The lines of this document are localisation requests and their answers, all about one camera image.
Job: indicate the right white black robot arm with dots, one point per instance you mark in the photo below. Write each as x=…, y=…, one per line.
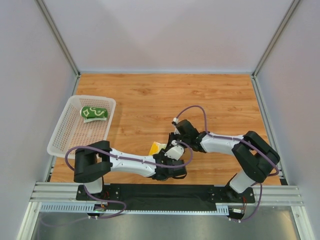
x=255, y=156

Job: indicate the white plastic basket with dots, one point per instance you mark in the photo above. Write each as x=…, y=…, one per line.
x=71, y=130

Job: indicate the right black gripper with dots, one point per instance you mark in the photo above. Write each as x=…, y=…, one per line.
x=173, y=137

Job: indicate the left aluminium frame post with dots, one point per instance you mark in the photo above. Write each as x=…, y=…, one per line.
x=57, y=35

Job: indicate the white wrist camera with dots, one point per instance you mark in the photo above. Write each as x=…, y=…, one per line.
x=174, y=152
x=174, y=122

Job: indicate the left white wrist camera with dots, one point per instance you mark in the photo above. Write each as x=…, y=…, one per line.
x=174, y=152

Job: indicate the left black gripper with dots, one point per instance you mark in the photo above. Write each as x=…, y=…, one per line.
x=164, y=153

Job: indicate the aluminium front rail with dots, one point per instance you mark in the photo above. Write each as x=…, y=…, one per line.
x=279, y=195

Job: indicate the green frog pattern towel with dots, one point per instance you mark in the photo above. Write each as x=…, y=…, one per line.
x=91, y=114

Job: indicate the slotted grey cable duct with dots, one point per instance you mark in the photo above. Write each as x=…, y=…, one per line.
x=63, y=207

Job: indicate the aluminium frame post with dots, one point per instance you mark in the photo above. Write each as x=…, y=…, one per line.
x=57, y=35
x=276, y=36

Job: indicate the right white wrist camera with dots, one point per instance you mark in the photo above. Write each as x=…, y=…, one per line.
x=174, y=122

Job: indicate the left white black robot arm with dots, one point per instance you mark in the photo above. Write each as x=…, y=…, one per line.
x=94, y=161

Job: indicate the right aluminium frame post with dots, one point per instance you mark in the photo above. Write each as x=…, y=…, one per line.
x=276, y=36

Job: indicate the yellow green towel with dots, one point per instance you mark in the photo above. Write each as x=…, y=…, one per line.
x=156, y=147

